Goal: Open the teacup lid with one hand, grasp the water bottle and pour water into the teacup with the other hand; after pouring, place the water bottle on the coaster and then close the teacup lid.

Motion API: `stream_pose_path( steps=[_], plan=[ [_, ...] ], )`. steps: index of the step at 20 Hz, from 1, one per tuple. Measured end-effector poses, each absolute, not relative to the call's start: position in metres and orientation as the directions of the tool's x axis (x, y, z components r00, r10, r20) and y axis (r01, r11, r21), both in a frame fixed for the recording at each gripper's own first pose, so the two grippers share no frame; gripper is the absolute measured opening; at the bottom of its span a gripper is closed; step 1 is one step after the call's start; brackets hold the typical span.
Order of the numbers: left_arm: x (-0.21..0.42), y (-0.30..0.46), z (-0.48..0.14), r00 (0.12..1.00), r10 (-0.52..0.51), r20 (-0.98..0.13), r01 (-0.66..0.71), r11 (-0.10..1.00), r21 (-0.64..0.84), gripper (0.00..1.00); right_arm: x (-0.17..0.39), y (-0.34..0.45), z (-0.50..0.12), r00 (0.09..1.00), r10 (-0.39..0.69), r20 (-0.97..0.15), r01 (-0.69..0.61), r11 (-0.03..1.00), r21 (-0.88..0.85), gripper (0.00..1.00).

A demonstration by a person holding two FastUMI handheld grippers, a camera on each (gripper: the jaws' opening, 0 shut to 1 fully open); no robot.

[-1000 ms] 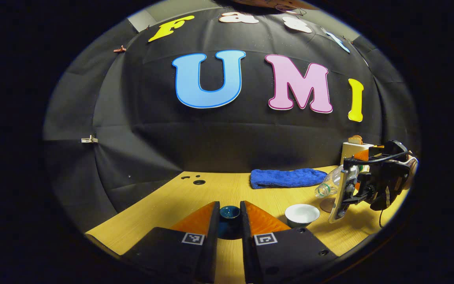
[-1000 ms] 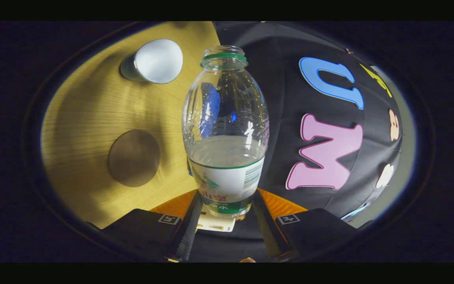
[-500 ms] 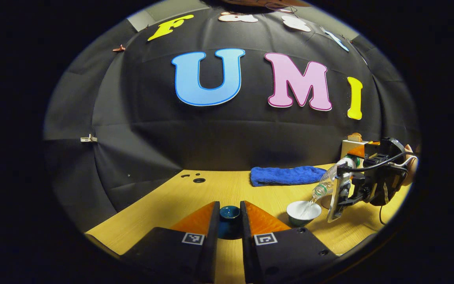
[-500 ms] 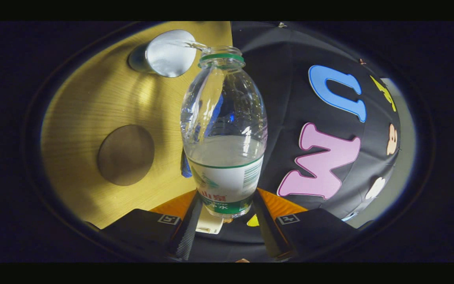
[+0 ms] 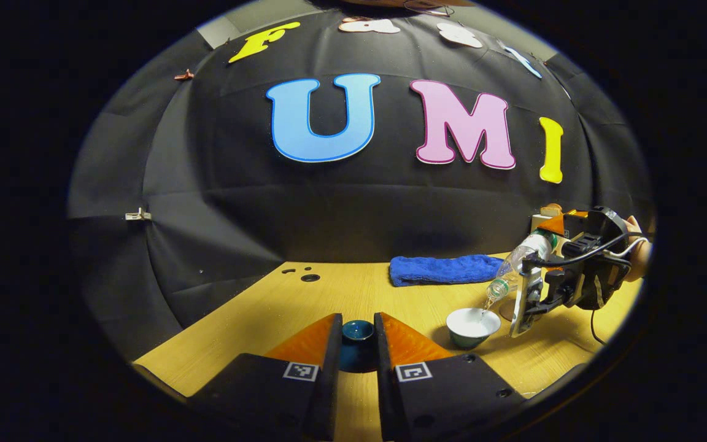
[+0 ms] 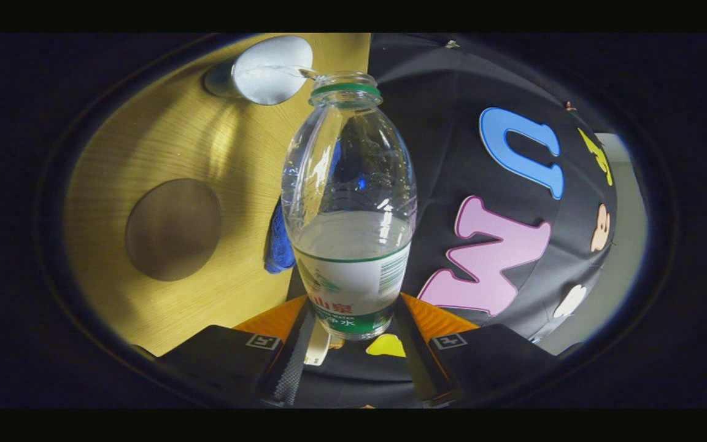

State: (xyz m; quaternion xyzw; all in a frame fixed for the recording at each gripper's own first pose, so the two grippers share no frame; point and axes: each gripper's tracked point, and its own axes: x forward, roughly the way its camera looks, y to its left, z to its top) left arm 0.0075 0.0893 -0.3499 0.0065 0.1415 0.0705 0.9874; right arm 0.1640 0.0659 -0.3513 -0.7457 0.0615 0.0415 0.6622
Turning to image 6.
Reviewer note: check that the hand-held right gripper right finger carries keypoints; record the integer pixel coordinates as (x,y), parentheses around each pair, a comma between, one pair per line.
(418,368)

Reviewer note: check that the black backdrop cloth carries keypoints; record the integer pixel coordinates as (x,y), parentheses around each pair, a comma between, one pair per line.
(452,80)

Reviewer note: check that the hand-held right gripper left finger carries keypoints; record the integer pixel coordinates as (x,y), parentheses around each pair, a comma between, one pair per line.
(295,362)

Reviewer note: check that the clear plastic water bottle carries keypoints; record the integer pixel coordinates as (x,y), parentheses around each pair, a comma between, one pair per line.
(347,184)

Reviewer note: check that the blue folded towel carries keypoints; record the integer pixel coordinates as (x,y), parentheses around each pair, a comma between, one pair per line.
(278,242)

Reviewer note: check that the round brown coaster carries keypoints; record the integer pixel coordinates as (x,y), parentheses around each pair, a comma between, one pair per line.
(172,230)

